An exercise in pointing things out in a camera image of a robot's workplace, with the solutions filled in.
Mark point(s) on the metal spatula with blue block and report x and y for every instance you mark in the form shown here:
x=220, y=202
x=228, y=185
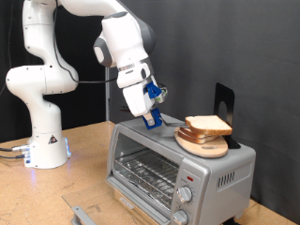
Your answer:
x=157, y=120

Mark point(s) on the black fabric backdrop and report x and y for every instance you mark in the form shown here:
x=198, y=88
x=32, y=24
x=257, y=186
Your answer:
x=90, y=103

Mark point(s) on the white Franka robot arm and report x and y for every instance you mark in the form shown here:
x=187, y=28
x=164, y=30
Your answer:
x=40, y=84

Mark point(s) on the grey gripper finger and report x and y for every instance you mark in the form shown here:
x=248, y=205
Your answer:
x=150, y=121

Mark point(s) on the red oven indicator light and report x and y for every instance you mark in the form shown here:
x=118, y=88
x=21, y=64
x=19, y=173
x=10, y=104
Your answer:
x=190, y=178

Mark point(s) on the oval wooden cutting board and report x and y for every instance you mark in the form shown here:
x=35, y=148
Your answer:
x=203, y=150

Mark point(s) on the silver oven knob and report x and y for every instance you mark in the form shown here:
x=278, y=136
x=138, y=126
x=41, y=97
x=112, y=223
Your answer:
x=185, y=194
x=180, y=217

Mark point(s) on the vertical metal pole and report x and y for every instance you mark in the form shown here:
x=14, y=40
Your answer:
x=107, y=100

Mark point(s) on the black metal bookend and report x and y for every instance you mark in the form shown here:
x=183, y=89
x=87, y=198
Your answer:
x=229, y=103

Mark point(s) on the silver toaster oven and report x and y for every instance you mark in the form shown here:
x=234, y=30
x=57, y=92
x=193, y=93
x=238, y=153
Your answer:
x=162, y=140

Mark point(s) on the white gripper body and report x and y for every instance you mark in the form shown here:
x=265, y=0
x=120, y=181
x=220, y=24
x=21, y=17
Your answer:
x=136, y=100

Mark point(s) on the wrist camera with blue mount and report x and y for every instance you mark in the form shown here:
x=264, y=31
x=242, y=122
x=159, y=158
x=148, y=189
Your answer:
x=153, y=90

